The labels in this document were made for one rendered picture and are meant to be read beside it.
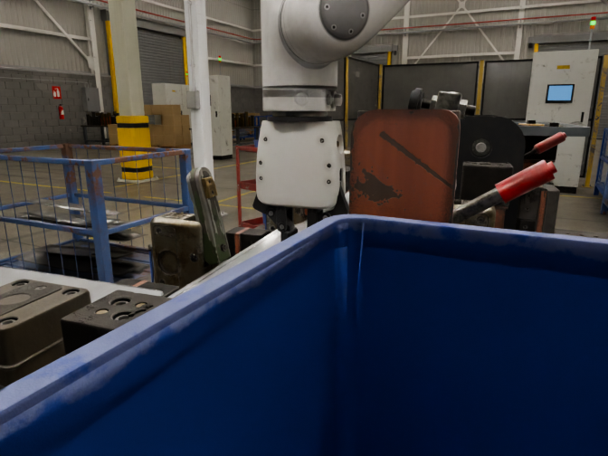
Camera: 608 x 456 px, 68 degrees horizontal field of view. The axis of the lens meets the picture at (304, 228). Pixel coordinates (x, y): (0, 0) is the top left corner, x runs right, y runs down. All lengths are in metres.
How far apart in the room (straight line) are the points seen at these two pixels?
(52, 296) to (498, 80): 8.29
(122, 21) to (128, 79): 0.86
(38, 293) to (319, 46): 0.31
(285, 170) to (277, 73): 0.10
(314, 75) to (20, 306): 0.33
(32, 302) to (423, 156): 0.31
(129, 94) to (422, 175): 8.05
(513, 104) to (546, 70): 1.02
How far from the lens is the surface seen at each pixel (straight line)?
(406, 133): 0.18
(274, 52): 0.50
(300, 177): 0.51
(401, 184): 0.18
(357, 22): 0.44
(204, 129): 5.16
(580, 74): 7.68
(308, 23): 0.43
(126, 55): 8.23
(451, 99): 0.48
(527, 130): 1.02
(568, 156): 7.69
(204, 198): 0.65
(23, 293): 0.42
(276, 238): 0.72
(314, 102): 0.49
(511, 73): 8.49
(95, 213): 2.64
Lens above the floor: 1.20
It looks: 15 degrees down
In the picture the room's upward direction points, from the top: straight up
